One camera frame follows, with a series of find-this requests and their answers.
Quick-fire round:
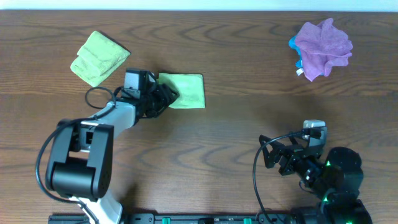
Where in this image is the left black cable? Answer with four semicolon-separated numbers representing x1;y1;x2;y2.
35;86;124;224

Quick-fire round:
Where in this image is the right black cable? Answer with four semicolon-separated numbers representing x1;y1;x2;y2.
252;129;321;224

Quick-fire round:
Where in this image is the black cable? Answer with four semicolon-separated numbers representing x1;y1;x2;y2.
252;129;321;224
35;86;124;224

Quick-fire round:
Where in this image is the green microfiber cloth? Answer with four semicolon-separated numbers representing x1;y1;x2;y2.
158;73;206;109

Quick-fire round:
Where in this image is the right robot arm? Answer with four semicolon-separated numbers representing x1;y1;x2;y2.
259;133;372;224

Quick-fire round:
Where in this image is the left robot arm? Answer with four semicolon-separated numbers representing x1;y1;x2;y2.
35;83;179;223

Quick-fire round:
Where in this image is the blue cloth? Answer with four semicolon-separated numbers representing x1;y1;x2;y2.
289;35;304;76

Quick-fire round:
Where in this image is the purple cloth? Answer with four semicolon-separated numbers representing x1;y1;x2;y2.
292;18;353;82

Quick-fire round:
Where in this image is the folded green cloth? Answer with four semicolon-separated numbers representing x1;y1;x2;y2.
70;31;131;87

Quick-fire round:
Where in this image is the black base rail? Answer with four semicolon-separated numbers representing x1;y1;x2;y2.
47;213;290;224

